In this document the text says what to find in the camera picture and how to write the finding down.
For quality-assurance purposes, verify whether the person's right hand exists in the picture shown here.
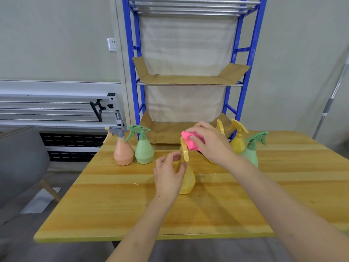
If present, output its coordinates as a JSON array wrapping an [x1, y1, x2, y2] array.
[[185, 121, 238, 168]]

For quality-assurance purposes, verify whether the person's left hand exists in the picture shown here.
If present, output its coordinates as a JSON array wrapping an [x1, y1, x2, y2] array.
[[154, 152, 188, 201]]

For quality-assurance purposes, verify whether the pink cleaning cloth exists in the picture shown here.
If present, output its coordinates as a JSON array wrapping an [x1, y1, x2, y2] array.
[[181, 130, 206, 151]]

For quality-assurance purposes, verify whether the pale yellow spray bottle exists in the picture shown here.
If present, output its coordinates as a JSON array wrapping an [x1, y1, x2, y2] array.
[[178, 136, 196, 195]]

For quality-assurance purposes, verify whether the person's left forearm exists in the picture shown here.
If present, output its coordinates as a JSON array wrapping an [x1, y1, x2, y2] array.
[[106, 194, 179, 262]]

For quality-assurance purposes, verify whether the person's right forearm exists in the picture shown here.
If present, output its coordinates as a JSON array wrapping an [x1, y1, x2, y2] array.
[[222, 153, 349, 262]]

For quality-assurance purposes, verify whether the brown cardboard sheet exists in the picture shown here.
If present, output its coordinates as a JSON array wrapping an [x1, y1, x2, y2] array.
[[132, 56, 251, 86], [139, 110, 235, 145]]

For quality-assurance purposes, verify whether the green spray bottle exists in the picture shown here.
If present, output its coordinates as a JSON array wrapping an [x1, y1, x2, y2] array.
[[126, 125, 155, 165], [241, 131, 270, 168]]

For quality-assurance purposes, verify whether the orange spray bottle grey trigger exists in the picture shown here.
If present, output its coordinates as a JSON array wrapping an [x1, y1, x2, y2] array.
[[105, 126, 135, 166]]

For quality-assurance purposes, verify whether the blue metal shelf rack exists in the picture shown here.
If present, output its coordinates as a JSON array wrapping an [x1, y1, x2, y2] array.
[[122, 0, 269, 141]]

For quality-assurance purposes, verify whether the beige fabric backing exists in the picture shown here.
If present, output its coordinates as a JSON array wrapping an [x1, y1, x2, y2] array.
[[139, 13, 238, 124]]

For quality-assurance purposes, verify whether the black vent panel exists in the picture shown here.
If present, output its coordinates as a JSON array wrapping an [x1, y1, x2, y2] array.
[[39, 132, 107, 163]]

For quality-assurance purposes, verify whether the grey metal pole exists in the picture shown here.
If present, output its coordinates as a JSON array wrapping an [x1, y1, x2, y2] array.
[[312, 56, 349, 140]]

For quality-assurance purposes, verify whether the grey chair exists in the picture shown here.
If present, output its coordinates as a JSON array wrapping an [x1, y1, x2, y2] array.
[[0, 126, 62, 216]]

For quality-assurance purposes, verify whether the black clamp handle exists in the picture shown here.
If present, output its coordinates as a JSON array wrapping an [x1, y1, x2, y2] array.
[[90, 99, 106, 123]]

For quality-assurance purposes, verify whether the grey aluminium rail frame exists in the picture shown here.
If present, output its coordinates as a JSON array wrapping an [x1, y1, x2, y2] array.
[[0, 80, 126, 129]]

